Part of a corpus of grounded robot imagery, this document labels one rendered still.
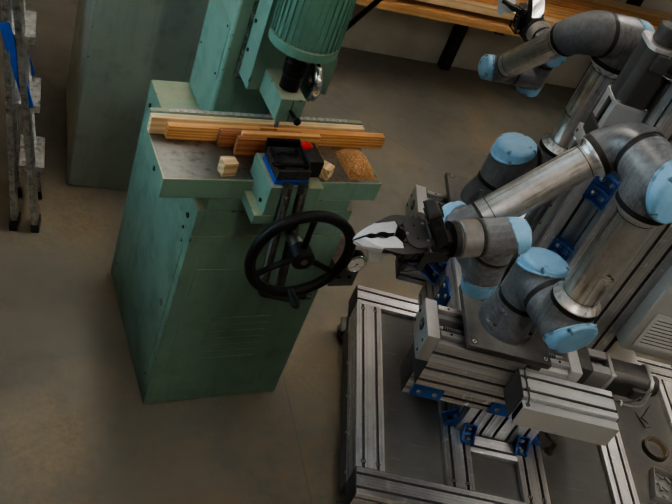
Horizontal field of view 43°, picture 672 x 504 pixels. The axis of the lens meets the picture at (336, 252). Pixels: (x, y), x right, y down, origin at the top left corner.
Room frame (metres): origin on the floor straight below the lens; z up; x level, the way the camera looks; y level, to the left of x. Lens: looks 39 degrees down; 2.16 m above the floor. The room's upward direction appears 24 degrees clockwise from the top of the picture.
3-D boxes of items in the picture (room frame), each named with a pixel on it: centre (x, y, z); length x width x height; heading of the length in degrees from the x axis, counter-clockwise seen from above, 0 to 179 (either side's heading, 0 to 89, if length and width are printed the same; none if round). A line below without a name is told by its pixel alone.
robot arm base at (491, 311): (1.69, -0.46, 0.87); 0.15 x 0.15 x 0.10
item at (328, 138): (1.91, 0.26, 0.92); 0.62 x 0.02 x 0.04; 126
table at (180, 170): (1.79, 0.23, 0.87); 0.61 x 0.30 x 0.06; 126
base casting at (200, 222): (1.99, 0.35, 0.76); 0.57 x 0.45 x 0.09; 36
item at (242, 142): (1.83, 0.27, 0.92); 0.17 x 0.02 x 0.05; 126
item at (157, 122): (1.90, 0.31, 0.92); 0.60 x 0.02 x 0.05; 126
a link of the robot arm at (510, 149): (2.18, -0.35, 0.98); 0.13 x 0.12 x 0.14; 118
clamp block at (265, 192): (1.72, 0.18, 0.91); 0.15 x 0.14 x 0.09; 126
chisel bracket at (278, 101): (1.91, 0.29, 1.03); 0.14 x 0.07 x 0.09; 36
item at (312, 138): (1.87, 0.25, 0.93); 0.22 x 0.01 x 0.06; 126
